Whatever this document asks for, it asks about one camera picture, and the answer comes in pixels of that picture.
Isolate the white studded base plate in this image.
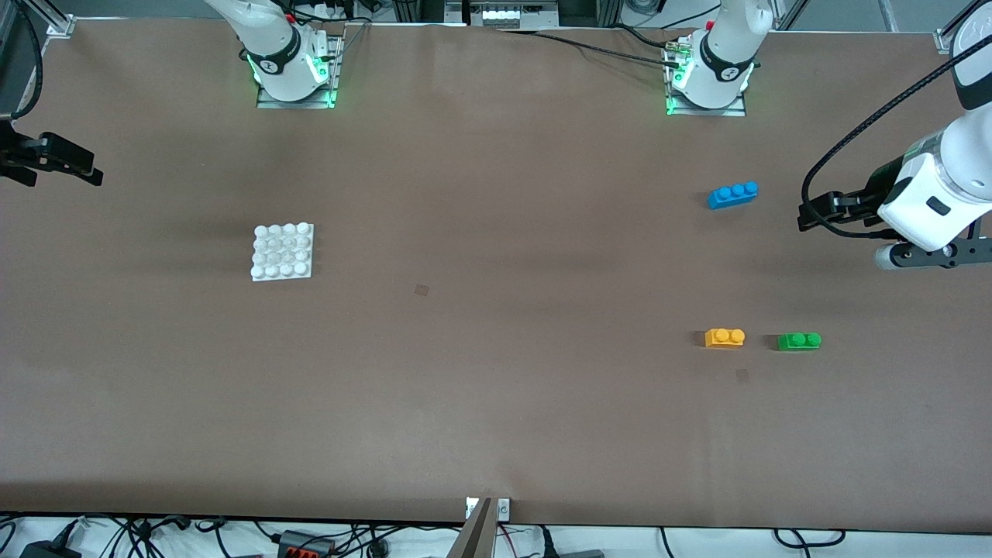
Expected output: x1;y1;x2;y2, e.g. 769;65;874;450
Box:
250;222;315;281

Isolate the blue three-stud block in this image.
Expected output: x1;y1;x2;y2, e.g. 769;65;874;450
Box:
707;181;760;211

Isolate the black power adapter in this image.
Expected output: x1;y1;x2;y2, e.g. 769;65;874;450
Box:
19;538;83;558

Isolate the white power strip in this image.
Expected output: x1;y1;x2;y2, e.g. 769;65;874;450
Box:
468;0;537;29

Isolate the black adapter with orange clips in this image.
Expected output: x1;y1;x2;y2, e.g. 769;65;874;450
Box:
277;530;336;558

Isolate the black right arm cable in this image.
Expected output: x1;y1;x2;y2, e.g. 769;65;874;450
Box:
9;0;44;122

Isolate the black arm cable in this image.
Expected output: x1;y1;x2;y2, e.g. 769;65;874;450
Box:
9;0;44;122
798;54;992;238

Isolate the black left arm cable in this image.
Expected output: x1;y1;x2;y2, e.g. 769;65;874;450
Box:
798;54;992;238

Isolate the black cable on table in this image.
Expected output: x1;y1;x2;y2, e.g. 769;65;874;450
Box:
604;23;679;51
496;28;684;64

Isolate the black looped floor cable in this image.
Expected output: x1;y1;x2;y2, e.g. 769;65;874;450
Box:
773;529;847;549

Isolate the grey-brown camera post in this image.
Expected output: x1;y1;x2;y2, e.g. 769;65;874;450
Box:
447;498;498;558

